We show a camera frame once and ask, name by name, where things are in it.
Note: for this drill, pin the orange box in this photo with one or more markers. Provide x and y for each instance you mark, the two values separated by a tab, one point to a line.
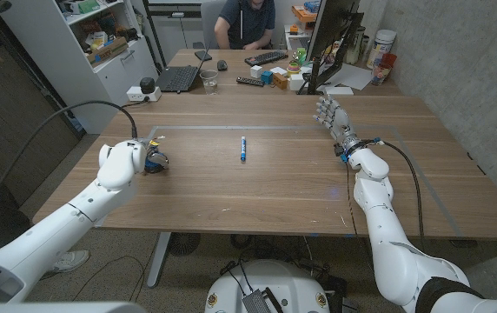
302	13

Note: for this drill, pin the dark bottle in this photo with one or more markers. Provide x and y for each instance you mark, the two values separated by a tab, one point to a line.
356	45

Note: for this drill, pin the black laptop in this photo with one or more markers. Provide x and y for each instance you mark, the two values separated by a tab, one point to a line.
178	78

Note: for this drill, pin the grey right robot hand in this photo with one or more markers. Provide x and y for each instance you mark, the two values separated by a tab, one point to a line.
339	121

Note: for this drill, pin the green plastic object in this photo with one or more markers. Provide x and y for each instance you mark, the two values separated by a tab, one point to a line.
301	55

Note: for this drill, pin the grey office chair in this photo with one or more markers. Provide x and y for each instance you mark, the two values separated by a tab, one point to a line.
208	13

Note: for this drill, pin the small blue cube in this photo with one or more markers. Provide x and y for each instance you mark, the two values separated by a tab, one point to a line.
267	77

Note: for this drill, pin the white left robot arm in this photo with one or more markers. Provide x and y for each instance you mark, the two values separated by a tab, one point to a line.
66	226

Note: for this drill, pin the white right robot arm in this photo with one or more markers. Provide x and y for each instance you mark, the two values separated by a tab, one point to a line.
387	243

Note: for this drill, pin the small white cube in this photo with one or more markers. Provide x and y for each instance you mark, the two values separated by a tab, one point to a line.
256	71

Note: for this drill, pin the grey table leg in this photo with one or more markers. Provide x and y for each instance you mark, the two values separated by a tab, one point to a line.
159	261

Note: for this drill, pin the clear drinking glass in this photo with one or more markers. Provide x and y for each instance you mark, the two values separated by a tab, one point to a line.
209	82

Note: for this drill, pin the colourful stacking toy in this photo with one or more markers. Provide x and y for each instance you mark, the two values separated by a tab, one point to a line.
293	68

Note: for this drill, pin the blue marker pen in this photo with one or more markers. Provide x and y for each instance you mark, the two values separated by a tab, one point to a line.
243	150

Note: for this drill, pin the black computer mouse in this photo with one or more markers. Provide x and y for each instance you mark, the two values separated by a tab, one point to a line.
222	64

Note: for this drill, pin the white power strip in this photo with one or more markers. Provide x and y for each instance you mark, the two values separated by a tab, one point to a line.
134	93

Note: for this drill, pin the small wooden box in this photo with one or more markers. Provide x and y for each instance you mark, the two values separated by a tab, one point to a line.
280	81

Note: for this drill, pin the white paper sheet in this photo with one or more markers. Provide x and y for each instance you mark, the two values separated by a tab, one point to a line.
353	77

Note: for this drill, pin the black computer monitor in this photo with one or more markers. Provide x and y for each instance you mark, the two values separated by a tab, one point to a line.
318	80
329	24

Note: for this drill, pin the blue push button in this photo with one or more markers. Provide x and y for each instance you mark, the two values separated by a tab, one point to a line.
149	165

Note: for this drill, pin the black keyboard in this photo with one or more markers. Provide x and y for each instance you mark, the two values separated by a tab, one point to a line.
267	57

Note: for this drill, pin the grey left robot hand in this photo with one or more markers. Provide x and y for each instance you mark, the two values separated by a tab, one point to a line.
159	158

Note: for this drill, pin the white square box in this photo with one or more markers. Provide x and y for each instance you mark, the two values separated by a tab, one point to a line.
296	82

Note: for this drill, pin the white cylindrical canister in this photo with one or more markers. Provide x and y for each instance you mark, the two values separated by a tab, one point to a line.
382	45

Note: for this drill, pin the white shelf cabinet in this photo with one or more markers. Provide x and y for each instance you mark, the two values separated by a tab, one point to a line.
53	48

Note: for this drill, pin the cardboard box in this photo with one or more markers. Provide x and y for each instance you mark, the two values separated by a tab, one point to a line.
108	51

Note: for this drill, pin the flat white box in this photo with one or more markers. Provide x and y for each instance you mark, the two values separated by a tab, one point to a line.
339	90

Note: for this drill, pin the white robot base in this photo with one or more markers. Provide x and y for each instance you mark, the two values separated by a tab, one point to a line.
283	282

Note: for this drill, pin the black smartphone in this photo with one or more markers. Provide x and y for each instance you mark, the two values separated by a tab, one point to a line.
203	55

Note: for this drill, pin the black remote control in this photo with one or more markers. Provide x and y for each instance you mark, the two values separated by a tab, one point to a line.
250	81

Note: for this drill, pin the seated person in dark shirt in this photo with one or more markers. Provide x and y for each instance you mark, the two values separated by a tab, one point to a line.
248	21

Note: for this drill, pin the red snack cup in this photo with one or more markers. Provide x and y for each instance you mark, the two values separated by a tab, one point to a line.
382	69

